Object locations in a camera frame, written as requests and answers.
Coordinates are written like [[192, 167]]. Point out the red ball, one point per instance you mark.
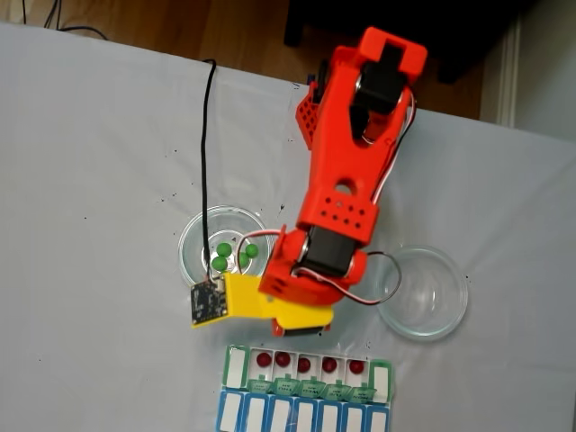
[[356, 366], [330, 364], [304, 364], [283, 358], [263, 358]]

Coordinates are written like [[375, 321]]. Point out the green ball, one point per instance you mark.
[[253, 250], [219, 263], [223, 249], [244, 259]]

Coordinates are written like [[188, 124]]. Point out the clear glass bowl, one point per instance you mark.
[[427, 306], [193, 252]]

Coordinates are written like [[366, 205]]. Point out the green blue pill organizer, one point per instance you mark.
[[258, 411]]

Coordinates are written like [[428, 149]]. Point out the white tablecloth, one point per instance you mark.
[[90, 157]]

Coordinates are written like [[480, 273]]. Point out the dark wooden furniture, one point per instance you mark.
[[472, 27]]

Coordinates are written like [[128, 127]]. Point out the camera circuit board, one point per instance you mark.
[[207, 303]]

